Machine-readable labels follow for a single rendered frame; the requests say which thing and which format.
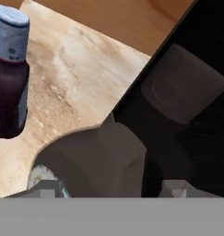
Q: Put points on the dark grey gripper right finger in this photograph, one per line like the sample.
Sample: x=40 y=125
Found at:
x=175 y=188

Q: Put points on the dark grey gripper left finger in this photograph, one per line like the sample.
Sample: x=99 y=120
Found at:
x=48 y=188

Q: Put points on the white and teal bottle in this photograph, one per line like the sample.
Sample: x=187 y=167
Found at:
x=39 y=172

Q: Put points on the dark red bottle white cap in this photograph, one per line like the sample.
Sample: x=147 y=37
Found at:
x=9 y=92

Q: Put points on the black hob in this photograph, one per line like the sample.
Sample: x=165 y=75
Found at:
x=190 y=147

